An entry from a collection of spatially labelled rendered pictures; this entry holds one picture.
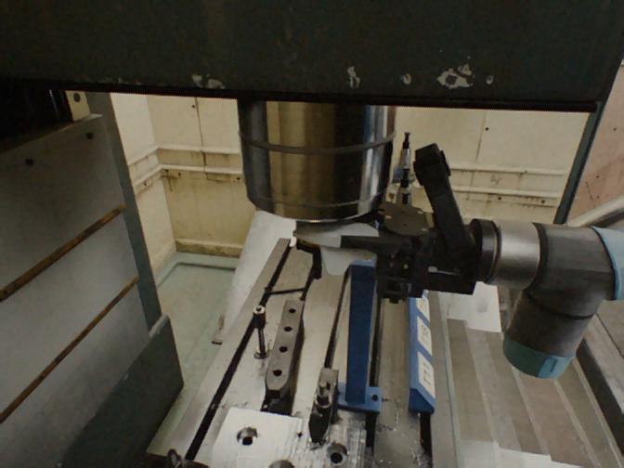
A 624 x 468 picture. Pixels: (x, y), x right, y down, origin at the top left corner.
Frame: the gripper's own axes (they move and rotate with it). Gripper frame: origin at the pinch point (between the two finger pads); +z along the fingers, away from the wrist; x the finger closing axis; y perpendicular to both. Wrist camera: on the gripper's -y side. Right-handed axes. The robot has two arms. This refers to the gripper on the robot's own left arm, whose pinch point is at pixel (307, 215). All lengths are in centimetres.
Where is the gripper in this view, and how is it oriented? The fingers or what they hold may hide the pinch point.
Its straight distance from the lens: 47.5
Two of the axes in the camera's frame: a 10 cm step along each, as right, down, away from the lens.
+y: -0.6, 8.7, 5.0
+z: -9.9, -1.1, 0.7
